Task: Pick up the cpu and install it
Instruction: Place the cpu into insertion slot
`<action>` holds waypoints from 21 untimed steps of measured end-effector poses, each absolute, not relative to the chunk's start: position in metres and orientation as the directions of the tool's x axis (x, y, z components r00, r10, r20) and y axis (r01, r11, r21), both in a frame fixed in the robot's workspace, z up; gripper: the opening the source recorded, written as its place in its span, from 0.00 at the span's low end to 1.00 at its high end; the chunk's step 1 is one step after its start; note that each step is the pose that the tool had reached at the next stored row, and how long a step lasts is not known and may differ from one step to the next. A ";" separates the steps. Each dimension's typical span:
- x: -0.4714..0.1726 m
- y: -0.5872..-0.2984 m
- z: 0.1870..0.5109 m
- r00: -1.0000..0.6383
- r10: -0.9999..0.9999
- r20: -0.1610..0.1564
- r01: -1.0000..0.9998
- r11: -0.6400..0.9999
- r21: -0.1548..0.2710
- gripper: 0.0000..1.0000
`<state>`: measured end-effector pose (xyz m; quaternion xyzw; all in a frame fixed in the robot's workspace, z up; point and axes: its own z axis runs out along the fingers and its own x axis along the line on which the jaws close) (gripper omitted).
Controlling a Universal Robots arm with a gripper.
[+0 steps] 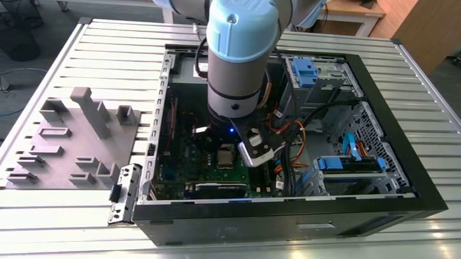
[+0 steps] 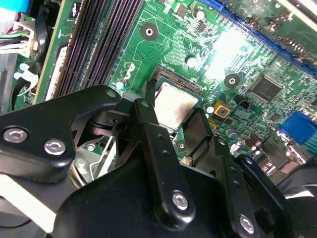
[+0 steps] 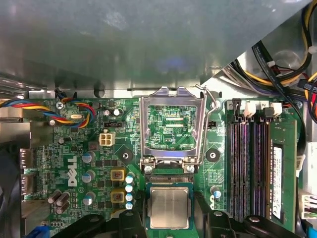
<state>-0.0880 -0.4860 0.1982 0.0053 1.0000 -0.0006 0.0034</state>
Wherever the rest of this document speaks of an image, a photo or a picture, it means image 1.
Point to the grey metal drive cage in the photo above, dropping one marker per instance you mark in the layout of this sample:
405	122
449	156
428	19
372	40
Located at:
323	91

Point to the green RAM stick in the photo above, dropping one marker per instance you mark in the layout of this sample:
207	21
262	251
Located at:
267	178

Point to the hard disk in blue carrier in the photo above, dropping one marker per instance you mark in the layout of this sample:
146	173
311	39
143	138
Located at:
360	165

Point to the wooden desk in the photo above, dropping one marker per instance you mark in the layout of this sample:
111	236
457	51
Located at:
360	12

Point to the black office chair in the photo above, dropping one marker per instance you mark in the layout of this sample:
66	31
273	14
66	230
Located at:
21	46

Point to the blue plastic drive latch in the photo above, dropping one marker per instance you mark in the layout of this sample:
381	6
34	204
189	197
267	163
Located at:
305	73

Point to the wooden cabinet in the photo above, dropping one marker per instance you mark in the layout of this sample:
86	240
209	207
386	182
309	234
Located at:
425	35

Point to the hinged metal slot bracket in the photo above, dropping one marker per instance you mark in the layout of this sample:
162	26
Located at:
126	189

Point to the pale blue teach pendant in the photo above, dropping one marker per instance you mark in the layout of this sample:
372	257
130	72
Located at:
313	13

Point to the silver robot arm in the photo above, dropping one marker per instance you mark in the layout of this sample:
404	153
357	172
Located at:
234	89

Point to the grey power supply unit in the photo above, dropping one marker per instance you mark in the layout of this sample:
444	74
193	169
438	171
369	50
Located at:
184	75

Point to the grey parts rack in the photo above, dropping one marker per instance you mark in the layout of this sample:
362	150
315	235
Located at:
83	140

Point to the green motherboard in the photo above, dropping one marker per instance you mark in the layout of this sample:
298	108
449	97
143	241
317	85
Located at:
187	167

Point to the black PC case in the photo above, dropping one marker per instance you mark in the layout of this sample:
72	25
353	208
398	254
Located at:
251	224

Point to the small wrist camera block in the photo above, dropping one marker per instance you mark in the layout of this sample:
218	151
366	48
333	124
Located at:
201	130

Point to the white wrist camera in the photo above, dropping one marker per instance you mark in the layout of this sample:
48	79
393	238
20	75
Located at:
257	159

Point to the black graphics card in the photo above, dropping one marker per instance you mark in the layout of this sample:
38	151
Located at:
219	189

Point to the silver CPU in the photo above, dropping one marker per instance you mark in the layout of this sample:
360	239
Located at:
226	156

